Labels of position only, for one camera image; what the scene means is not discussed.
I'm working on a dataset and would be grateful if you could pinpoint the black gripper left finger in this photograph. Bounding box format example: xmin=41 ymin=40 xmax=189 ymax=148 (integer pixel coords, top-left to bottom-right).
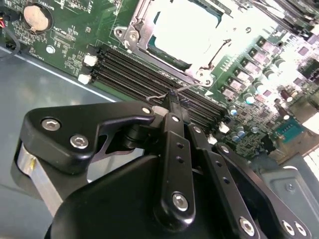
xmin=13 ymin=91 xmax=197 ymax=227

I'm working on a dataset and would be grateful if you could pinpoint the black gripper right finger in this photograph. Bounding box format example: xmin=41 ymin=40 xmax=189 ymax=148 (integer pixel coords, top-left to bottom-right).
xmin=179 ymin=99 xmax=313 ymax=239

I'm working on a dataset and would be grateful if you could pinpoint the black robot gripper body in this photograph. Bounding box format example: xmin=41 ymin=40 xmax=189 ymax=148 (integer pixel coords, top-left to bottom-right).
xmin=43 ymin=124 xmax=235 ymax=239

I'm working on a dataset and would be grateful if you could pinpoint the thin metal locking lever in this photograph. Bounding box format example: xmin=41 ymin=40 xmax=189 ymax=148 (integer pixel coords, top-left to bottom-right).
xmin=147 ymin=81 xmax=212 ymax=101

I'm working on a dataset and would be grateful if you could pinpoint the metal CPU socket cover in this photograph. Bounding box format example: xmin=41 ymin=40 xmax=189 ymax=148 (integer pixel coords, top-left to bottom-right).
xmin=129 ymin=0 xmax=250 ymax=83

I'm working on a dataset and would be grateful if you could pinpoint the silver square CPU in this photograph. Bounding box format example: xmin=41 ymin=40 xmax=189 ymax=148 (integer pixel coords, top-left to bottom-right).
xmin=153 ymin=8 xmax=225 ymax=67

